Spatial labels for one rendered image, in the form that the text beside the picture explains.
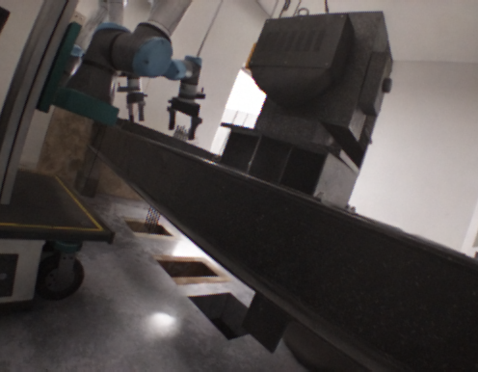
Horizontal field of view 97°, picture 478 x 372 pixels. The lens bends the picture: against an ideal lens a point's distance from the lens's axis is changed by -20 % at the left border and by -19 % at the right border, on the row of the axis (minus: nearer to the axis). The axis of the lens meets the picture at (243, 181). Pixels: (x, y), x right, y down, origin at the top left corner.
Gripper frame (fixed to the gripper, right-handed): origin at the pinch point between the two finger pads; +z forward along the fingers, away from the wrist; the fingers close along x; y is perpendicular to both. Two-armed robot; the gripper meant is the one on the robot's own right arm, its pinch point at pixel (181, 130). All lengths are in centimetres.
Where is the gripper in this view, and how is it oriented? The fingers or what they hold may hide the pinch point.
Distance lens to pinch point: 114.0
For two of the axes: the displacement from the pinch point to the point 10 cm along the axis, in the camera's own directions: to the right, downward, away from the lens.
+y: -5.8, 2.4, -7.8
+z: -2.4, 8.7, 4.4
